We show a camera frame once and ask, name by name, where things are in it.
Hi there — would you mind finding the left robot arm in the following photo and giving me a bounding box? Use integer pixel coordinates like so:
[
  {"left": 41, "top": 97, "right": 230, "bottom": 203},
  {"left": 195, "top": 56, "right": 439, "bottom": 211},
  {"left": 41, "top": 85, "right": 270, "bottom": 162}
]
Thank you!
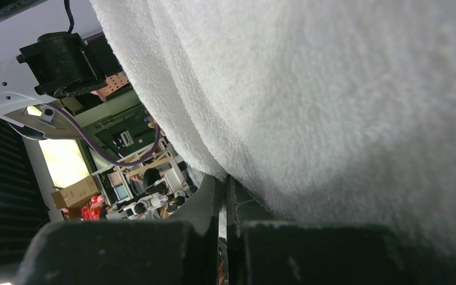
[{"left": 0, "top": 1, "right": 106, "bottom": 140}]

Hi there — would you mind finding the brown cardboard box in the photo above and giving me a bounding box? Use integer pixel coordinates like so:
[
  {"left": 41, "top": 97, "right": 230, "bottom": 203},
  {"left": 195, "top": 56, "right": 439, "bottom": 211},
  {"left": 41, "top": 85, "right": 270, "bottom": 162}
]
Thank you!
[{"left": 51, "top": 175, "right": 100, "bottom": 209}]

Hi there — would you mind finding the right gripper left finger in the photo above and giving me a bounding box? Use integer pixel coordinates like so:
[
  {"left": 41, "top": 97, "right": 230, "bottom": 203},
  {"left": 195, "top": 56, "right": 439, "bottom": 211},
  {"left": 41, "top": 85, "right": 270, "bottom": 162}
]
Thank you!
[{"left": 15, "top": 175, "right": 220, "bottom": 284}]

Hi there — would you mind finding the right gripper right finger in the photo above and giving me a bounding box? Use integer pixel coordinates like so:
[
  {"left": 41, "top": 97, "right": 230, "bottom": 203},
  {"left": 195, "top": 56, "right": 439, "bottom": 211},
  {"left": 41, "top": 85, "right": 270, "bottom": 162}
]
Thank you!
[{"left": 226, "top": 177, "right": 456, "bottom": 284}]

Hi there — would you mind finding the white towel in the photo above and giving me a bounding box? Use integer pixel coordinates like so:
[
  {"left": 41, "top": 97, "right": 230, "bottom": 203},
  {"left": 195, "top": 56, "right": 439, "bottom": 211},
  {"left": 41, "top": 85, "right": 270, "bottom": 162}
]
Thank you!
[{"left": 91, "top": 1, "right": 456, "bottom": 257}]

